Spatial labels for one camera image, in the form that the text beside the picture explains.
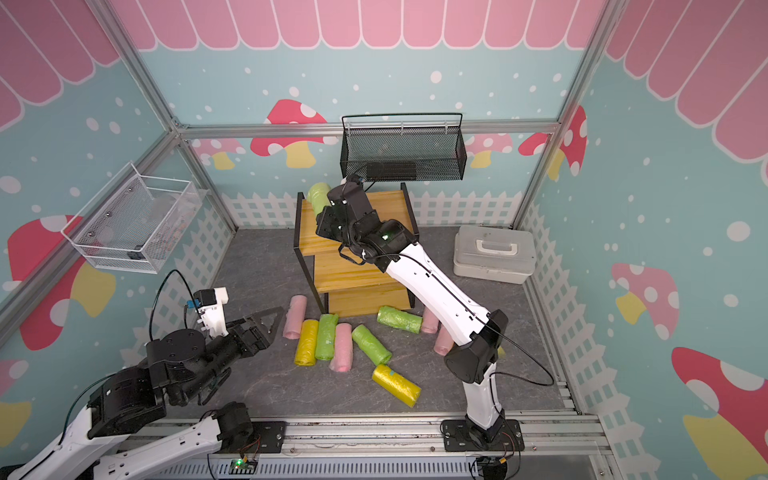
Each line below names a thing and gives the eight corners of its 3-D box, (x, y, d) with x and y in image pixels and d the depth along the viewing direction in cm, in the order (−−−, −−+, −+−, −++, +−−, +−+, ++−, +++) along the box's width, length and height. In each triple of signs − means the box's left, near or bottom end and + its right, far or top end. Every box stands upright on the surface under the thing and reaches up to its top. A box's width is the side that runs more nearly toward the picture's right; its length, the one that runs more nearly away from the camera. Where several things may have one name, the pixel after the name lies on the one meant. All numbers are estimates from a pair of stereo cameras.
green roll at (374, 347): (380, 369, 87) (379, 365, 84) (351, 335, 93) (349, 330, 91) (392, 358, 89) (392, 353, 86) (363, 325, 95) (362, 320, 93)
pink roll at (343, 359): (331, 371, 86) (329, 366, 83) (337, 329, 94) (335, 323, 91) (351, 371, 86) (350, 366, 83) (355, 329, 94) (354, 323, 91)
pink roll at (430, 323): (422, 334, 94) (423, 328, 90) (421, 313, 98) (422, 306, 95) (437, 334, 94) (439, 328, 90) (435, 313, 98) (437, 306, 95)
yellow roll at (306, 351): (297, 366, 88) (293, 361, 85) (305, 325, 96) (302, 319, 93) (316, 366, 88) (313, 361, 85) (322, 325, 96) (320, 319, 93)
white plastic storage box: (457, 283, 105) (463, 262, 96) (451, 247, 116) (456, 225, 106) (530, 283, 105) (543, 262, 96) (517, 247, 116) (528, 225, 106)
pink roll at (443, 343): (435, 355, 89) (436, 350, 87) (432, 330, 95) (433, 325, 92) (453, 355, 89) (454, 350, 87) (449, 330, 95) (451, 325, 92)
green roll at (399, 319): (375, 322, 96) (375, 316, 93) (381, 308, 99) (381, 303, 96) (419, 336, 93) (420, 331, 90) (424, 322, 96) (425, 316, 93)
